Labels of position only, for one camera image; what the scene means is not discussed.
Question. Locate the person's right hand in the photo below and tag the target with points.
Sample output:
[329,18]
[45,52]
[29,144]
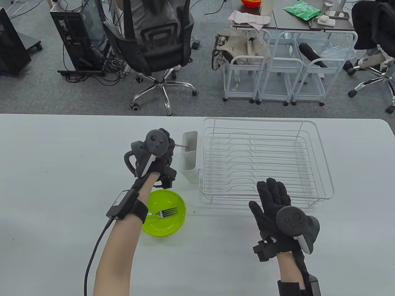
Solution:
[271,200]

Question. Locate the person's left hand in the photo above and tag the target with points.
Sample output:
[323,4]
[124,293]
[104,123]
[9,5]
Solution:
[170,154]

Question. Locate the steel spoon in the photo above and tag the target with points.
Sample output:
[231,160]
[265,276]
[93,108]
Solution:
[180,144]

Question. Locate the white cutlery bin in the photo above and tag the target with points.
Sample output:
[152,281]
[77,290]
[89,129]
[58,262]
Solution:
[189,163]

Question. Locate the steel fork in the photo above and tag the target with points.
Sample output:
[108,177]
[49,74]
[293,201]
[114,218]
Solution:
[169,211]

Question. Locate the person's left forearm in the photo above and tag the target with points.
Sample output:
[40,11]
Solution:
[117,256]

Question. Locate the person's right forearm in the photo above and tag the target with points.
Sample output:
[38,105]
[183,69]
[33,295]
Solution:
[288,268]

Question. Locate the dark grey left hand controller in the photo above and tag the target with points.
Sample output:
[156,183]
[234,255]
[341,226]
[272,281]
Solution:
[155,141]

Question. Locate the dark grey hand controller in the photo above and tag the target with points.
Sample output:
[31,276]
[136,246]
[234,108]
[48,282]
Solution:
[155,141]
[291,220]

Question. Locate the dark grey right hand controller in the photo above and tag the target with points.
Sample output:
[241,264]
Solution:
[291,220]

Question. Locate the black left wrist sensor box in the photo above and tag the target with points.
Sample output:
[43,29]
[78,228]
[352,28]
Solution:
[122,203]

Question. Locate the black wrist sensor box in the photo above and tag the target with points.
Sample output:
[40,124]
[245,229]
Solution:
[122,203]
[313,286]

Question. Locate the green plastic bowl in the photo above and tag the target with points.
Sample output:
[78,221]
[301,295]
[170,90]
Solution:
[166,228]

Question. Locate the black right wrist sensor box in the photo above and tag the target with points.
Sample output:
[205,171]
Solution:
[313,286]

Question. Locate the white metal trolley cart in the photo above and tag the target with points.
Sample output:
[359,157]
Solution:
[311,89]
[277,86]
[243,92]

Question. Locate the black foot pedal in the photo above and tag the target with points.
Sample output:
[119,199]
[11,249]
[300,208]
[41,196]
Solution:
[196,44]

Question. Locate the black mesh office chair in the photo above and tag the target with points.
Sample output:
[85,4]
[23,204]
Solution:
[154,40]

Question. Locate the beige cloth bag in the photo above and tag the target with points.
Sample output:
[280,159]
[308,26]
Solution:
[237,46]

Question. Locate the black cylindrical roll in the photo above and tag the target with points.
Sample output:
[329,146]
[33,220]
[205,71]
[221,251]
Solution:
[310,52]

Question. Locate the black computer tower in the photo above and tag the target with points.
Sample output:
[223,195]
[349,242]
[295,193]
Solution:
[71,34]

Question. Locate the pink checked cloth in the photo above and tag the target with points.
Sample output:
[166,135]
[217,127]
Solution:
[250,18]

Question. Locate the clear plastic bag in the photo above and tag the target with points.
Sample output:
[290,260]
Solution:
[336,52]

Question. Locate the chrome base office chair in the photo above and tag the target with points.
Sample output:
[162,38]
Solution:
[382,77]

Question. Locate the orange bowl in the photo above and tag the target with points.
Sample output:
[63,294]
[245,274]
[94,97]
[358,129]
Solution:
[250,3]

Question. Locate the white bottle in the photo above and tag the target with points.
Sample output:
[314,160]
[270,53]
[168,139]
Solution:
[267,7]

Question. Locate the dark grey table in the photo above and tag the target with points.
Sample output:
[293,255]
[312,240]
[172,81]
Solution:
[287,20]

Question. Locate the white earbud case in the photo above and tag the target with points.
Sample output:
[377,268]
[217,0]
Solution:
[324,19]

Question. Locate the green plastic bag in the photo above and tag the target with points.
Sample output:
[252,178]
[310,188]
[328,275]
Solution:
[302,10]

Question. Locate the black wheeled display stand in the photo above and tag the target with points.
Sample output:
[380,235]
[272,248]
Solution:
[9,46]

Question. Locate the grey flat device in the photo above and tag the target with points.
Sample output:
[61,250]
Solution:
[338,14]

